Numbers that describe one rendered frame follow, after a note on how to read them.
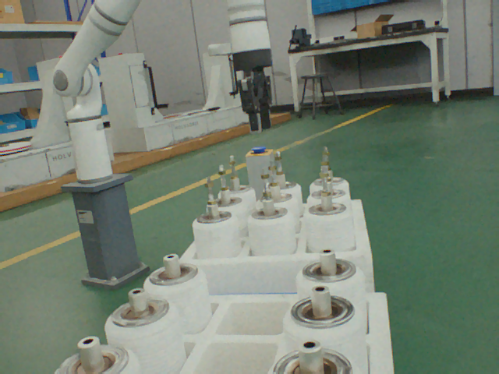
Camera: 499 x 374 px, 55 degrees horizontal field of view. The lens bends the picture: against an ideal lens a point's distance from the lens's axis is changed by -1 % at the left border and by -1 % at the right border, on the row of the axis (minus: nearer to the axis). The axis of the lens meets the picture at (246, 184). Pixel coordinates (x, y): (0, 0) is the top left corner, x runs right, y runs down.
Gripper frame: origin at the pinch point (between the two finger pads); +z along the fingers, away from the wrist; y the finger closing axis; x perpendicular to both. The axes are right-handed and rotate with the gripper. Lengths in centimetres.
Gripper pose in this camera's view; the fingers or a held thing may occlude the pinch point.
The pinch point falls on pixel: (260, 124)
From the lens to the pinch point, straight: 96.0
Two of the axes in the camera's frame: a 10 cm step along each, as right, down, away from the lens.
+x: -9.4, 0.5, 3.3
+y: 3.1, -2.5, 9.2
